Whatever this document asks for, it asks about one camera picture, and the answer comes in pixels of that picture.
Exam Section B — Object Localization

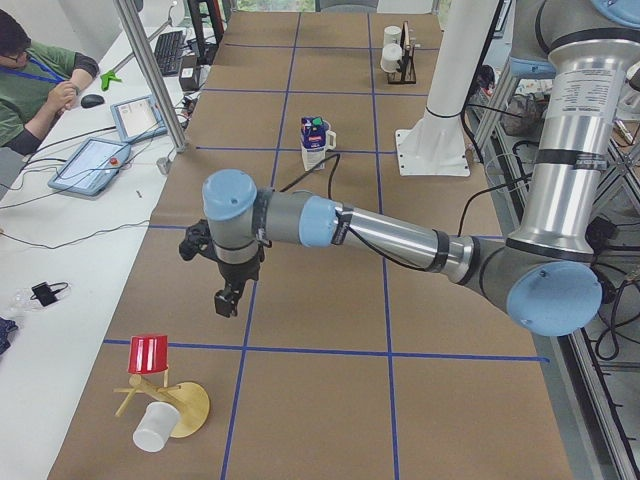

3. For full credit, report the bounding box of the brown paper table cover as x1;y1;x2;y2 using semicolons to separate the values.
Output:
50;12;572;479

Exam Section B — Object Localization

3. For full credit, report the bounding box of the blue teach pendant near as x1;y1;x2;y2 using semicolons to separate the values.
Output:
48;138;131;198

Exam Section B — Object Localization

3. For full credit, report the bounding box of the black computer keyboard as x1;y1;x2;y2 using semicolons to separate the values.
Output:
154;31;184;76

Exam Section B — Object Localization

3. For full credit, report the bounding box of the blue teach pendant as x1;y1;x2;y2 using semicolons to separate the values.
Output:
48;138;131;198
110;94;167;144

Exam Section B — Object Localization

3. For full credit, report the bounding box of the red plastic cup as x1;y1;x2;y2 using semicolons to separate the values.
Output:
127;334;169;375

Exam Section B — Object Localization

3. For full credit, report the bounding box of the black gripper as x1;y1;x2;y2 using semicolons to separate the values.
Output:
179;219;265;317

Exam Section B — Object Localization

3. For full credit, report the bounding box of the white ceramic mug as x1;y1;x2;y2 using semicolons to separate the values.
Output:
323;120;337;150

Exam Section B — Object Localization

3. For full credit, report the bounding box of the white upturned mug on rack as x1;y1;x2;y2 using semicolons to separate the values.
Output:
380;43;403;74

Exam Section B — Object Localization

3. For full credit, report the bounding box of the white plastic cup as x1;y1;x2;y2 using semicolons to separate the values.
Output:
132;401;180;453

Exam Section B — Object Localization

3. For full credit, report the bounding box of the black wire mug rack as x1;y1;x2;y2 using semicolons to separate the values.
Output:
386;21;417;85

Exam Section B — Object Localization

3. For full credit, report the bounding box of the aluminium frame post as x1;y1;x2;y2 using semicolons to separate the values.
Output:
114;0;186;153

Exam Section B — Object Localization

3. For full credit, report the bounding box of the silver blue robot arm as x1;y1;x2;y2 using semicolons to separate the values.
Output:
179;1;639;336

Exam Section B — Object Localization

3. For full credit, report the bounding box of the wooden cup tree stand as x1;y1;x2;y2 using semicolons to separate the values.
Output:
114;371;211;438

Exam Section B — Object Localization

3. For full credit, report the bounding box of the black computer mouse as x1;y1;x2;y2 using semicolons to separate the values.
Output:
80;94;105;109

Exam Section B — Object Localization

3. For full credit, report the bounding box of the blue teach pendant far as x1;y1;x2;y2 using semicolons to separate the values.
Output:
110;94;167;144

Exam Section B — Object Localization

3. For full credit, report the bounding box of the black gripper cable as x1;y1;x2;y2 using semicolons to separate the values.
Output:
277;152;342;201

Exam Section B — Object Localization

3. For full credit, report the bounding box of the blue white milk carton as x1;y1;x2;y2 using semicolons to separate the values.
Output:
300;116;327;171

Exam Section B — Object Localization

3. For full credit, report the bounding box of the seated person green shirt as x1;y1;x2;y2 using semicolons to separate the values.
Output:
1;11;99;155

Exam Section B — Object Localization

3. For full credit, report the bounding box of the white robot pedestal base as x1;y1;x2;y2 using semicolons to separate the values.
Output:
396;0;500;177

